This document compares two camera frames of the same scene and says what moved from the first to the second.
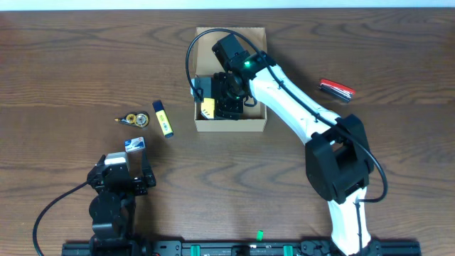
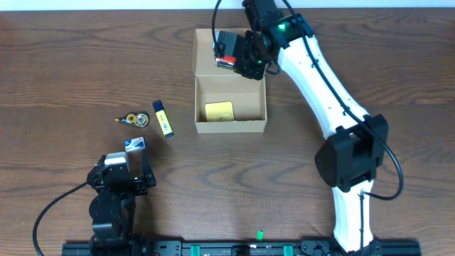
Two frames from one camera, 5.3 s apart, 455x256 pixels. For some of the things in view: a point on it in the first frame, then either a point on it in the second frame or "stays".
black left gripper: (133, 183) stays
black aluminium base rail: (246, 248) stays
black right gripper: (227, 107) → (239, 62)
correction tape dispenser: (138, 119) stays
